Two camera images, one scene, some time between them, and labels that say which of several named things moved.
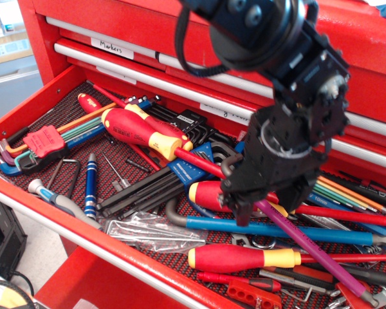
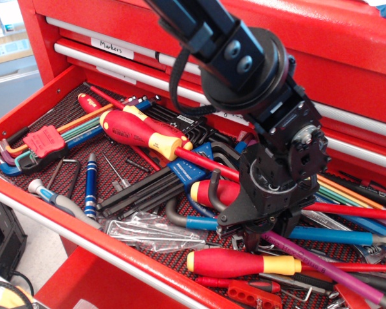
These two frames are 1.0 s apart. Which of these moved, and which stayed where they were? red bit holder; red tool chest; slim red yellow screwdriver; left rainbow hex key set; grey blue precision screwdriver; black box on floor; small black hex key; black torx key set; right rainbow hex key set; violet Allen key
Moved: slim red yellow screwdriver; violet Allen key
Stayed: right rainbow hex key set; red tool chest; black torx key set; black box on floor; left rainbow hex key set; red bit holder; grey blue precision screwdriver; small black hex key
